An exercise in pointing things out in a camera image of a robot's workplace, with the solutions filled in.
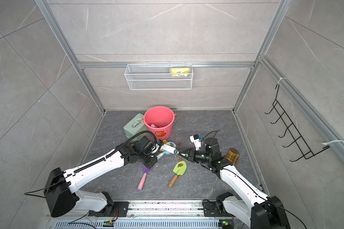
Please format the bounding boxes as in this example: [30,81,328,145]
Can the purple trowel pink handle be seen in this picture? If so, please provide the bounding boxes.
[137,165,153,191]

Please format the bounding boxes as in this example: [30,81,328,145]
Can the blue toy trowel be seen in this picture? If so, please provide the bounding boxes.
[156,149,171,159]

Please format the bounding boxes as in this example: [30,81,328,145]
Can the yellow sponge in basket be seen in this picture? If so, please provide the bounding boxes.
[169,67,191,77]

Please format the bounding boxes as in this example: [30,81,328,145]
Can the white cleaning brush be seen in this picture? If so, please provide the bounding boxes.
[161,144,179,154]

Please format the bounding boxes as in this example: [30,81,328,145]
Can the white wire wall basket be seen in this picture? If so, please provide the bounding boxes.
[124,64,194,90]

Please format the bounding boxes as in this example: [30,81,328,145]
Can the mint green tissue box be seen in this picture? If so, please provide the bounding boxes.
[123,113,149,138]

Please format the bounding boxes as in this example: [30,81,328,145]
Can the black wall hook rack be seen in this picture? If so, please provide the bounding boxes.
[264,85,330,162]

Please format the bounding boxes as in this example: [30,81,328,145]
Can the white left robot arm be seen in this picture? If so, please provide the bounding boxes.
[41,136,164,218]

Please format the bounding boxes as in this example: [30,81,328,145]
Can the green trowel wooden handle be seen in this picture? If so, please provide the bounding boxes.
[168,161,187,188]

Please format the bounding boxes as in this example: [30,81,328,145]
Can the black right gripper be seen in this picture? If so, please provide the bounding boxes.
[179,148,212,164]

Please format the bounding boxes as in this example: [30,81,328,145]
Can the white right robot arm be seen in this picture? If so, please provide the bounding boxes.
[174,135,290,229]

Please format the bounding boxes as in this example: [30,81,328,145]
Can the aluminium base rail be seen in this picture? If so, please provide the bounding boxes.
[41,197,256,229]

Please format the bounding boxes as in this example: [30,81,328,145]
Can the pink plastic bucket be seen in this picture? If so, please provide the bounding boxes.
[143,106,176,140]

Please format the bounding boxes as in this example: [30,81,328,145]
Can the plaid brown cloth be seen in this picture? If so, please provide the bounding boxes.
[226,148,240,166]

